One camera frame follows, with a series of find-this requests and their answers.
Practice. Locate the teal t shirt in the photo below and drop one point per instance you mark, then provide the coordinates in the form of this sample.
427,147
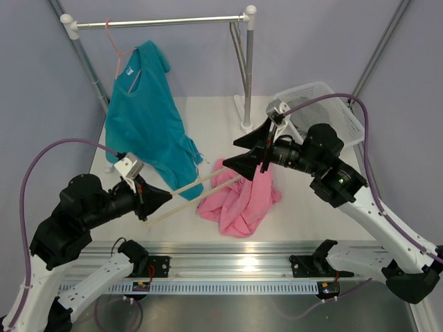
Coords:
143,119

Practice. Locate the pink t shirt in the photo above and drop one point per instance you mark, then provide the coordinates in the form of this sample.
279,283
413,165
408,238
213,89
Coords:
239,208

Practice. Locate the white and metal clothes rack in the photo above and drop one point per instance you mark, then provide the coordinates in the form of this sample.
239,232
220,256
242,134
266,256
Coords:
246,21

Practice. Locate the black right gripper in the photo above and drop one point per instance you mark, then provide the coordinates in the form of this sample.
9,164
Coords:
257,140

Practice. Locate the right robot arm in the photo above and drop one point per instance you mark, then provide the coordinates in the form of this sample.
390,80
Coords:
406,263

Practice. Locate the grey cloth in basket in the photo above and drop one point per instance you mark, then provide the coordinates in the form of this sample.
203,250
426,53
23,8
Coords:
308,116

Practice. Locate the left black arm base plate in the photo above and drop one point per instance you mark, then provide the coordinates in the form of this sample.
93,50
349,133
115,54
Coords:
155,266

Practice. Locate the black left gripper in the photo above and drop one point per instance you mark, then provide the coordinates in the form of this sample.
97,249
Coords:
147,199

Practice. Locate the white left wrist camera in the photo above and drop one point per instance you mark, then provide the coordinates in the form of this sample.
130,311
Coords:
129,166

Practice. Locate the aluminium mounting rail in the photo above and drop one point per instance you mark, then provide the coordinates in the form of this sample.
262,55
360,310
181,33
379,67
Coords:
220,260

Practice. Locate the slotted white cable duct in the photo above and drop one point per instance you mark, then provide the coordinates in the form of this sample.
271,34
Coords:
167,287

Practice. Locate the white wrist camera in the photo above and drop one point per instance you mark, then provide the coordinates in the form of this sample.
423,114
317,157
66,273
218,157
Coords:
129,166
275,112

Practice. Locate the grey velvet hanger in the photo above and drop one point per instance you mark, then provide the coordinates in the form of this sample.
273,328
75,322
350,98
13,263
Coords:
241,60

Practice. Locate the white plastic basket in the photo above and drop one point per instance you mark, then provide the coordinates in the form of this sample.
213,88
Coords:
342,120

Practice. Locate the pink wire hanger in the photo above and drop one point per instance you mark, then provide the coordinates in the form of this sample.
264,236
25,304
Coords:
120,56

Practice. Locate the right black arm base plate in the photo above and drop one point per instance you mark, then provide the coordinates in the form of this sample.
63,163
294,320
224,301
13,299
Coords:
306,266

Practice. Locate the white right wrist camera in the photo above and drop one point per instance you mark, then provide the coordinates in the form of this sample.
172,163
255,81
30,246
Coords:
275,112

